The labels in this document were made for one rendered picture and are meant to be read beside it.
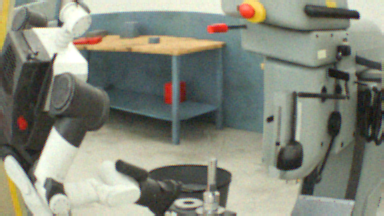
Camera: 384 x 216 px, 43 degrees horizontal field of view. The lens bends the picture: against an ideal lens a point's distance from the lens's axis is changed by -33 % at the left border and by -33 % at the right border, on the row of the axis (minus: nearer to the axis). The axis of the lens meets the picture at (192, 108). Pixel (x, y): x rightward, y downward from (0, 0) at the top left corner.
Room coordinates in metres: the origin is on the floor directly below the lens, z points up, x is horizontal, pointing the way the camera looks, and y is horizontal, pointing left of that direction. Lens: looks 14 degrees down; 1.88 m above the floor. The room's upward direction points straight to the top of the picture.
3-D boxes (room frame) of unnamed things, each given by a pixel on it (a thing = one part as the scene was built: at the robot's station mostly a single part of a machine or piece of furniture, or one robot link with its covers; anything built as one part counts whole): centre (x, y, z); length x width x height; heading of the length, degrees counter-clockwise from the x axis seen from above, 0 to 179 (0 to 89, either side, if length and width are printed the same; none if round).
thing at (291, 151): (1.36, -0.22, 1.45); 0.07 x 0.07 x 0.06
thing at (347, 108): (1.75, -0.40, 1.47); 0.24 x 0.19 x 0.26; 52
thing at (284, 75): (1.60, -0.28, 1.47); 0.21 x 0.19 x 0.32; 52
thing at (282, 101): (1.51, -0.21, 1.45); 0.04 x 0.04 x 0.21; 52
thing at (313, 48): (1.63, -0.31, 1.68); 0.34 x 0.24 x 0.10; 142
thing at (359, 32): (1.99, -0.59, 1.66); 0.80 x 0.23 x 0.20; 142
